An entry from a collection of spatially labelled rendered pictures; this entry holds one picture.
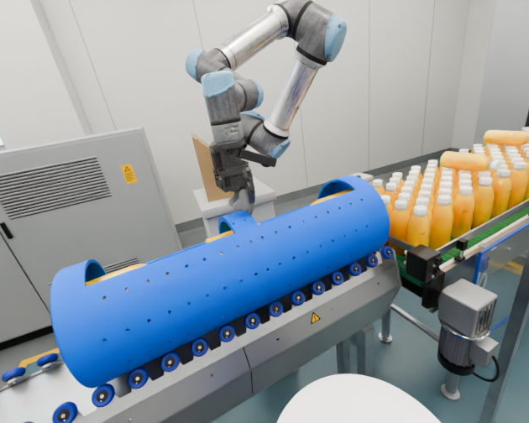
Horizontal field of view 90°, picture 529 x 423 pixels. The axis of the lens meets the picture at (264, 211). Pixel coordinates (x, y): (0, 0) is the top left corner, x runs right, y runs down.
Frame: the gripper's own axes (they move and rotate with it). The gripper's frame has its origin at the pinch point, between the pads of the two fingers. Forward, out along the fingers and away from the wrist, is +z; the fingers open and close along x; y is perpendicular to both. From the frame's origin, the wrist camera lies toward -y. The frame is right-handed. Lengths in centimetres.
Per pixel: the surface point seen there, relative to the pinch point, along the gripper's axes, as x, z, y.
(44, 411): 3, 30, 61
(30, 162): -162, -13, 88
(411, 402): 48, 20, -3
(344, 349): -5, 85, -35
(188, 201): -279, 81, -17
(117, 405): 11, 31, 45
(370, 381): 42.6, 19.7, -0.7
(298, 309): 11.1, 30.5, -4.9
